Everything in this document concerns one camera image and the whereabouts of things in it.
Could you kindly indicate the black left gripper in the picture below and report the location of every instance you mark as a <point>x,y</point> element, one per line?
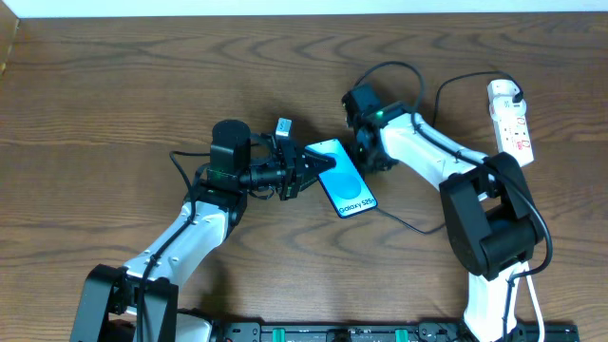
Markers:
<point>290,167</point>

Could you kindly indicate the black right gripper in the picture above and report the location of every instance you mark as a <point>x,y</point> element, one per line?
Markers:
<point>362,146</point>

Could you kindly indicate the blue Galaxy smartphone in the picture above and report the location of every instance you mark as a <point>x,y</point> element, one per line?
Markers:
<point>344,186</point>

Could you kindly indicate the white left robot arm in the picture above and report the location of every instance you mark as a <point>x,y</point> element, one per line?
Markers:
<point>139,300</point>

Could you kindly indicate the white USB charger adapter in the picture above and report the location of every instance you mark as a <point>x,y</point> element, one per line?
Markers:
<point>505,100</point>

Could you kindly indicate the white power strip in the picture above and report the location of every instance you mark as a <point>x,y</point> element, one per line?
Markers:
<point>512,137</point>

